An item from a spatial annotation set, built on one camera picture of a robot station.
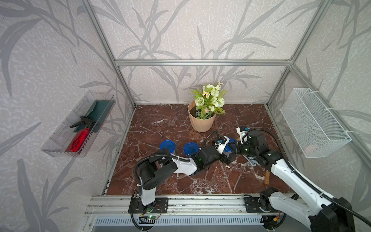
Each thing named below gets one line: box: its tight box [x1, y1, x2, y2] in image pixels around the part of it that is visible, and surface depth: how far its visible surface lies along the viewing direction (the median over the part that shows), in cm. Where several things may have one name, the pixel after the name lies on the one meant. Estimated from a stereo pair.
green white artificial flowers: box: [190, 81, 227, 120], surface depth 87 cm
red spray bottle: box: [70, 127, 91, 153], surface depth 61 cm
